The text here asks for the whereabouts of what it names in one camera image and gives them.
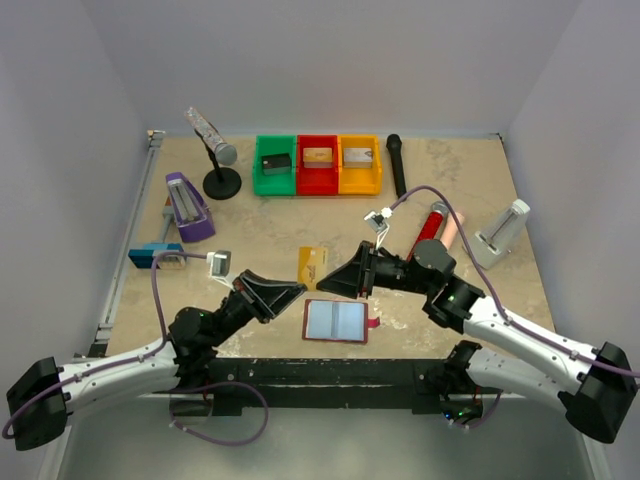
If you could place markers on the red leather card holder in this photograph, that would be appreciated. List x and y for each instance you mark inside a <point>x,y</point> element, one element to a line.
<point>337,321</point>

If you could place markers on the glitter silver microphone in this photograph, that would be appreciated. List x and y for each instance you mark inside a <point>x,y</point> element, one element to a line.
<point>210,135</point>

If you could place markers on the red microphone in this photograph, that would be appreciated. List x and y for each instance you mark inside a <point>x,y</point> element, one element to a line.
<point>437,215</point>

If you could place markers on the tan card in red bin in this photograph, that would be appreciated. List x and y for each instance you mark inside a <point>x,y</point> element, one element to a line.
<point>317,157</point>

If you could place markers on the blue grey block toy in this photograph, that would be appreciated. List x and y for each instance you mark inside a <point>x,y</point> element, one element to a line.
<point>143,255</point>

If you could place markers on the aluminium frame rail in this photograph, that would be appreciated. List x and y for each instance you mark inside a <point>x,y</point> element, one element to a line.
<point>55,450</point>

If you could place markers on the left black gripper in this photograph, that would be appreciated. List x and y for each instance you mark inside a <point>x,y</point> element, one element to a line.
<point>253,290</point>

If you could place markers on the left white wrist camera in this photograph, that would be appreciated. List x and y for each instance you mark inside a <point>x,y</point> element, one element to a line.
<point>219,266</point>

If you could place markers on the white metronome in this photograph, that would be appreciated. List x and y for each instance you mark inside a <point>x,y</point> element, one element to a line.
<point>493,243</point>

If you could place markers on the black microphone stand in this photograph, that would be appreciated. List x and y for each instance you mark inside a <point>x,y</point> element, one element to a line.
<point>222,182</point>

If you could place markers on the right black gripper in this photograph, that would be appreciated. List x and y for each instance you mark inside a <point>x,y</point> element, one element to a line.
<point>354,277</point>

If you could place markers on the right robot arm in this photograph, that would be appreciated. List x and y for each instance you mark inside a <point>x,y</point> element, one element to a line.
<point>593,386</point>

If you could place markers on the pink microphone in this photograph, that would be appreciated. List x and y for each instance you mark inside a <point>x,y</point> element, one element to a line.
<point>451,229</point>

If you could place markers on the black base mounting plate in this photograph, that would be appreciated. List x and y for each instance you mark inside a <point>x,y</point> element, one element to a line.
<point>417,385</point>

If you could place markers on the yellow plastic bin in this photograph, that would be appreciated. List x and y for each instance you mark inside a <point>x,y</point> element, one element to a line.
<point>360,178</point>

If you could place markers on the black card in green bin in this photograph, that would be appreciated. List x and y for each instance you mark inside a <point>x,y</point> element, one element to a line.
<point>276,164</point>

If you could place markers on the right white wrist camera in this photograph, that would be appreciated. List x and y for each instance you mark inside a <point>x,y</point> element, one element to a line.
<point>378,222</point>

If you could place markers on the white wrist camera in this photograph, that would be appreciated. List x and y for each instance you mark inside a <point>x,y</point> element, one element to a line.
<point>378,222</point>
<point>219,266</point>

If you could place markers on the red plastic bin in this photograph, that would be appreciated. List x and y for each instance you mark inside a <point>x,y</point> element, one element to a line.
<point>317,181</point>

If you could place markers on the black microphone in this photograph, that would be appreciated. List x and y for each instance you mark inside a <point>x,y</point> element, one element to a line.
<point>394,148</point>

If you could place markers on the green plastic bin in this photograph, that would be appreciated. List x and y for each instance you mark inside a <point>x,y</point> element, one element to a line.
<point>276,185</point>

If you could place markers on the silver card in yellow bin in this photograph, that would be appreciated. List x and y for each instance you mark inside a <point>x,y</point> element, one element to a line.
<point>359,157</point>

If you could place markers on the tan card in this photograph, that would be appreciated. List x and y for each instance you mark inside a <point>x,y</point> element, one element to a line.
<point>317,157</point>
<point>312,266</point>

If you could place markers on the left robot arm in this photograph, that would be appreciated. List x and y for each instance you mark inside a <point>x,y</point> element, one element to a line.
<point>48,396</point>

